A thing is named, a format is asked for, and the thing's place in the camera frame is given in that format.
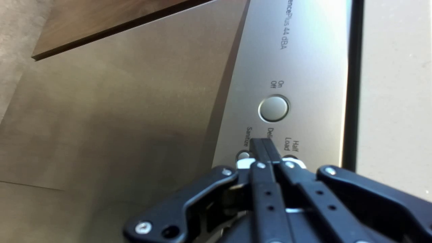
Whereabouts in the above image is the brown wooden cabinet panel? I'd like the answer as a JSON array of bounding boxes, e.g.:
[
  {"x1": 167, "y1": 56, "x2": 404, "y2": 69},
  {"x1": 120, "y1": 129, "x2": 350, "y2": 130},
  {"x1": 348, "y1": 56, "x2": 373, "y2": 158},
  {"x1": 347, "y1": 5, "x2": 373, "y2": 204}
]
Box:
[{"x1": 31, "y1": 0, "x2": 217, "y2": 62}]

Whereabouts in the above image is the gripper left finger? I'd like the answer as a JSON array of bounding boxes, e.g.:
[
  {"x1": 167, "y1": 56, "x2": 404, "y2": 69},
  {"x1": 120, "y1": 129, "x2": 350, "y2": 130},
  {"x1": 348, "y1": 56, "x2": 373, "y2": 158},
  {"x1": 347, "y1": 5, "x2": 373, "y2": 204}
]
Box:
[{"x1": 122, "y1": 138, "x2": 291, "y2": 243}]

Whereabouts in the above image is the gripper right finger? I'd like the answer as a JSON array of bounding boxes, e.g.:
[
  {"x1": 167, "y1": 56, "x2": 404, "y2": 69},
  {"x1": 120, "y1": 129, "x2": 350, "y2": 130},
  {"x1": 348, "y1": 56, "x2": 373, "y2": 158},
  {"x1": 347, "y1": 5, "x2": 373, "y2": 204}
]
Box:
[{"x1": 268, "y1": 138, "x2": 432, "y2": 243}]

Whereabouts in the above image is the stainless steel dishwasher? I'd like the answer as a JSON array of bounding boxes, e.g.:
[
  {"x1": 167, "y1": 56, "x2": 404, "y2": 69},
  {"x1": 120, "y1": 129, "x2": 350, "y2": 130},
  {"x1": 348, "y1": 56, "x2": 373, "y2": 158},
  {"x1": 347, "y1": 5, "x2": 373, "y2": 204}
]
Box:
[{"x1": 0, "y1": 0, "x2": 352, "y2": 243}]

